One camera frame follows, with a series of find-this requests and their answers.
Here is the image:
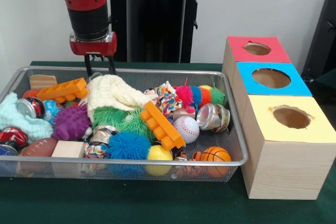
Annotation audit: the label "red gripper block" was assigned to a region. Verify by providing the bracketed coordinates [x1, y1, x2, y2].
[69, 31, 118, 77]

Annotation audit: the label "wooden box three holes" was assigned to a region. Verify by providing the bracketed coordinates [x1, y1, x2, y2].
[223, 36, 336, 200]

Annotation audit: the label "dark green table cloth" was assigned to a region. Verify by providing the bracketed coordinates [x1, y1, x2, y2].
[0, 60, 336, 224]

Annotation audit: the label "yellow ball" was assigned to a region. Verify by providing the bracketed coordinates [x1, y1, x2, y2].
[146, 145, 174, 176]

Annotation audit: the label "clear shallow mesh bin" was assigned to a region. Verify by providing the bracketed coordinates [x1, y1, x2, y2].
[0, 66, 249, 183]

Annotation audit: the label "orange toy brick round studs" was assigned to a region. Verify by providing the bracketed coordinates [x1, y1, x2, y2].
[140, 101, 186, 151]

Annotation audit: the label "blue spiky ball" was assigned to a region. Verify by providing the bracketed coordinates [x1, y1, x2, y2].
[107, 132, 152, 178]

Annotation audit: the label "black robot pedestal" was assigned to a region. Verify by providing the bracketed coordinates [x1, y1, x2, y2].
[101, 0, 212, 63]

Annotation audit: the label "purple spiky ball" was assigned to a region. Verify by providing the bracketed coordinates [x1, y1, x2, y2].
[51, 103, 92, 142]

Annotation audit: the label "long flat orange toy brick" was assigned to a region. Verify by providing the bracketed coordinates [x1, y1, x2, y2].
[36, 77, 89, 104]

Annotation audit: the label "cream knitted cloth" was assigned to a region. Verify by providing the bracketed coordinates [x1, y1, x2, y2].
[84, 74, 154, 122]

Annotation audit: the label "small orange basketball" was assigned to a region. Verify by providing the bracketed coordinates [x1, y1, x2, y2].
[200, 146, 232, 177]

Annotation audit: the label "white baseball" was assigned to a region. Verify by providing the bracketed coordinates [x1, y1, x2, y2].
[174, 116, 201, 145]

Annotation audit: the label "green spiky ball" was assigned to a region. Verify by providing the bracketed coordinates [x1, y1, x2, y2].
[120, 109, 155, 142]

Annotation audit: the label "crushed silver can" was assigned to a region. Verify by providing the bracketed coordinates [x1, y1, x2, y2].
[196, 102, 232, 133]

